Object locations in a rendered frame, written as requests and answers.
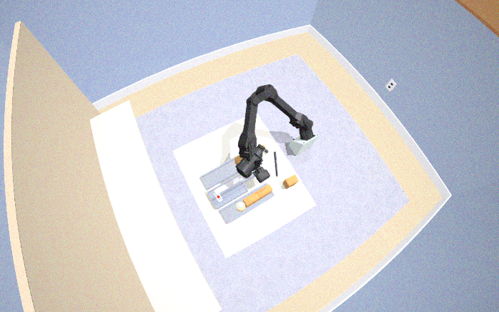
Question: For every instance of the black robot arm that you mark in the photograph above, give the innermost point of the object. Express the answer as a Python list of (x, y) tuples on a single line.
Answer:
[(248, 140)]

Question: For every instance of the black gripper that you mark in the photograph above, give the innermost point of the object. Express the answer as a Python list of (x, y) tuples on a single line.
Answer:
[(260, 173)]

